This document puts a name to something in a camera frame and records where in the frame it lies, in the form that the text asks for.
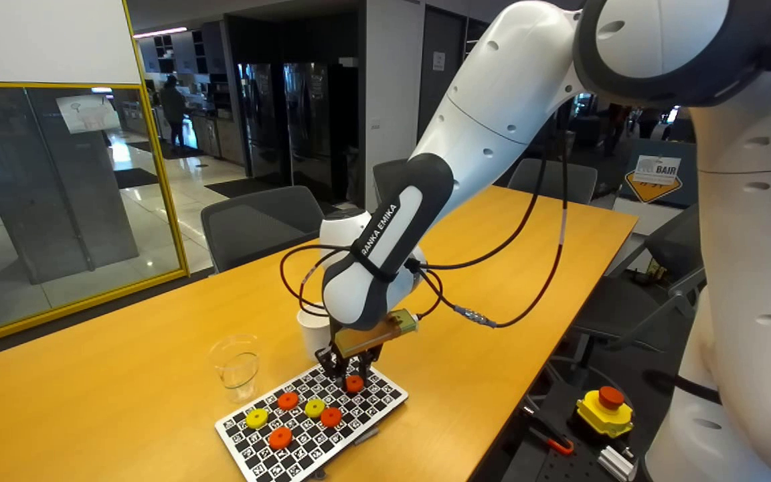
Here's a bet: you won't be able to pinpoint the person in dark jacket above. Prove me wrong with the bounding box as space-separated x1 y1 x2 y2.
155 75 191 150

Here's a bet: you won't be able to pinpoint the yellow red emergency stop button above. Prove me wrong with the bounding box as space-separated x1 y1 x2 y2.
572 384 637 442

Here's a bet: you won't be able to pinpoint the dark grey office chair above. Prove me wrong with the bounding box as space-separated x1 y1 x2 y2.
198 182 327 274
505 155 602 206
570 206 710 369

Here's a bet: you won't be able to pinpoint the yellow framed glass partition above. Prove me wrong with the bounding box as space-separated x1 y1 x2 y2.
0 0 194 347

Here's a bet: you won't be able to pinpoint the black white checkerboard marker board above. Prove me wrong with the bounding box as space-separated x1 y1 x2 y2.
211 360 409 482

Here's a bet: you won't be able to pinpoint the black glass door cabinets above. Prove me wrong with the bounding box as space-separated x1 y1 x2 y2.
223 11 361 203

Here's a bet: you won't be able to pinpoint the white paper cup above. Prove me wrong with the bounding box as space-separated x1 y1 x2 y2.
294 309 334 364

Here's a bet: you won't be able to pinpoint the clear plastic cup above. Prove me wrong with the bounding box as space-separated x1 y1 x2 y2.
208 332 264 402

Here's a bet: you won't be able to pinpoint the black clamp with orange handle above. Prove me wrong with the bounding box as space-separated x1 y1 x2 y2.
519 404 582 460

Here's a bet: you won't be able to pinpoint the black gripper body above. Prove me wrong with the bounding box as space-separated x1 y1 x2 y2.
314 329 384 369

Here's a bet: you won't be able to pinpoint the black looped cable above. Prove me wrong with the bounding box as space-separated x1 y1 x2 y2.
277 155 548 316

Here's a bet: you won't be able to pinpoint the silver metal bracket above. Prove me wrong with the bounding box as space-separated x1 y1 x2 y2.
596 442 642 482

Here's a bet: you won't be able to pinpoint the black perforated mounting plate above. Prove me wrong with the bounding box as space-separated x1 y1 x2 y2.
468 351 675 482

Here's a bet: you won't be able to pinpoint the black cable with silver connector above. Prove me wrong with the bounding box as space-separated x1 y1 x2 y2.
408 131 579 332

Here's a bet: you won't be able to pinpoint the yellow and white sign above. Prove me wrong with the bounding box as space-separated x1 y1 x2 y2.
625 153 686 206

